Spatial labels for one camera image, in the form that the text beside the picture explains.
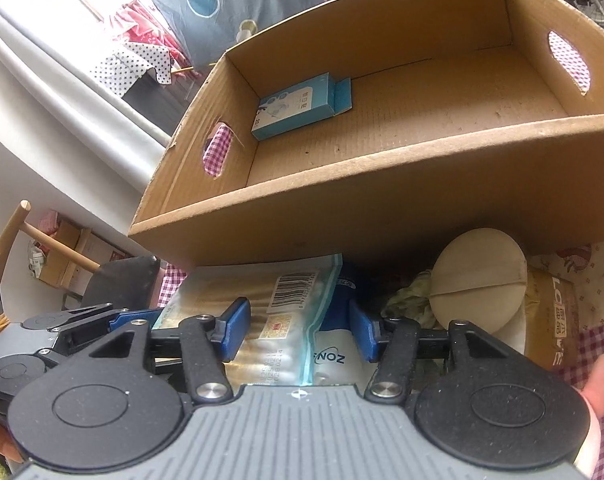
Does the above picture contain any brown cardboard box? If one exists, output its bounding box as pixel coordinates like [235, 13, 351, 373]
[130, 0, 604, 270]

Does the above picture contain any polka dot cloth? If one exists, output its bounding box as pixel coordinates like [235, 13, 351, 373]
[89, 42, 173, 98]

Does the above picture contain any blue white wipes pack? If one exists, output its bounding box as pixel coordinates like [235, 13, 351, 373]
[313, 262, 377, 392]

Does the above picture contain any beige round powder puff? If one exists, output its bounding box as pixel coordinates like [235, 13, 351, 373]
[429, 228, 527, 334]

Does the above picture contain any wooden chair frame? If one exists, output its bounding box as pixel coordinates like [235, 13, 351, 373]
[0, 199, 104, 281]

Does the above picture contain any cotton swabs plastic bag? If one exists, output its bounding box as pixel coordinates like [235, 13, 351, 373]
[154, 254, 342, 390]

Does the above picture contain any teal small carton box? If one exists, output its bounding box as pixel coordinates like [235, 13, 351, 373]
[251, 73, 353, 141]

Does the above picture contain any brown kraft package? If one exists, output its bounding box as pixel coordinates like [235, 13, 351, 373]
[524, 266, 579, 372]

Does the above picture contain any right hand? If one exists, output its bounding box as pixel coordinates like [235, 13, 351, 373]
[575, 354, 604, 479]

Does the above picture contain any green floral cloth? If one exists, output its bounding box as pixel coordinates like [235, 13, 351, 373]
[382, 271, 437, 328]

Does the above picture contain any pink white checkered cloth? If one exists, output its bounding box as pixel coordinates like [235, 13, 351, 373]
[156, 238, 604, 480]

